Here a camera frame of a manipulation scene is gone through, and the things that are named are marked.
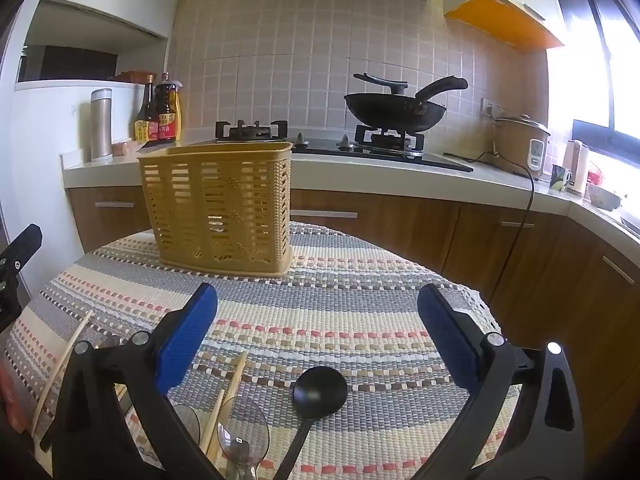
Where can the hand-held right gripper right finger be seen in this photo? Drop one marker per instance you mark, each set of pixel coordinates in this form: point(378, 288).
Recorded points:
point(447, 340)

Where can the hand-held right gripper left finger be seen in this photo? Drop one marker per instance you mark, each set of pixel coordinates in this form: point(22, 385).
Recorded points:
point(185, 340)

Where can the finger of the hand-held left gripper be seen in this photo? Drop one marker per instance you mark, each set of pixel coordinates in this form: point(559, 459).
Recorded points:
point(7, 300)
point(22, 247)

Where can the wooden chopstick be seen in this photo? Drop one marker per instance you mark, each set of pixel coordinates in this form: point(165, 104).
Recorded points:
point(60, 365)
point(235, 380)
point(215, 412)

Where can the yellow plastic utensil basket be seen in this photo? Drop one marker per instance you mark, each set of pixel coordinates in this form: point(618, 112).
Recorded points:
point(220, 210)

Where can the white refrigerator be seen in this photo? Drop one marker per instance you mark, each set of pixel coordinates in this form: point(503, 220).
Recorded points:
point(45, 160)

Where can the wooden cabinet door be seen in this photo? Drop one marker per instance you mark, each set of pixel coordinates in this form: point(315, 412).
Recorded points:
point(505, 260)
point(110, 220)
point(380, 230)

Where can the red object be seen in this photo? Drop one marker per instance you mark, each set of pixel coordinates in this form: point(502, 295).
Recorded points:
point(12, 400)

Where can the striped woven table mat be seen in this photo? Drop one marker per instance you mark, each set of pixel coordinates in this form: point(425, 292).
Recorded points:
point(325, 310)

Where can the black plastic spoon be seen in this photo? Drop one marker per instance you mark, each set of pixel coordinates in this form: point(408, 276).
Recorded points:
point(320, 390)

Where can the steel thermos flask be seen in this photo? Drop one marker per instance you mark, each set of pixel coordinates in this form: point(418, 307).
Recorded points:
point(101, 125)

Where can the slim dark sauce bottle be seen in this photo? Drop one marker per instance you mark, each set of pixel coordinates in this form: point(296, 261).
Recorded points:
point(145, 115)

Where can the white kitchen counter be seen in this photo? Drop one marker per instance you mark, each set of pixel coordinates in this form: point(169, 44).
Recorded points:
point(350, 172)

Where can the patterned mug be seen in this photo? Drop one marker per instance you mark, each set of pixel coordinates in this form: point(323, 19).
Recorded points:
point(560, 178)

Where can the black gas stove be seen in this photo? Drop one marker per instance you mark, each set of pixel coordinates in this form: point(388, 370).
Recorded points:
point(380, 152)

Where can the large dark sauce bottle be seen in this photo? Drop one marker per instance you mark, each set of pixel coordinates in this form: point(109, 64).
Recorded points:
point(167, 110)

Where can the rice cooker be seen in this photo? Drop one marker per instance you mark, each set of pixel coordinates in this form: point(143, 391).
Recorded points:
point(517, 145)

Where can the ceramic bowl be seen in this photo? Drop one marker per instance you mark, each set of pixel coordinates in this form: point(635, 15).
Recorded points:
point(604, 196)

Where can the pale pink kettle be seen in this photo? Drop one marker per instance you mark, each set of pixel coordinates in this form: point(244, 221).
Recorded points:
point(577, 167)

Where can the black wok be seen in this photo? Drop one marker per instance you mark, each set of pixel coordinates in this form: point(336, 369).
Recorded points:
point(395, 110)

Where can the black spatula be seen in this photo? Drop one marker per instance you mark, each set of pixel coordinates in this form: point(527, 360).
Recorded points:
point(380, 81)

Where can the window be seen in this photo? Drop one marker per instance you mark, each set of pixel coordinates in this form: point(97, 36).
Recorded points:
point(600, 50)

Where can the white wall socket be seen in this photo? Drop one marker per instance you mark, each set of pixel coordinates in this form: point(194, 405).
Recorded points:
point(492, 109)

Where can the orange bottomed wall cabinet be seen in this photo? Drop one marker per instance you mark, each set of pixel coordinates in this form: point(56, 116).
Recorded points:
point(505, 15)

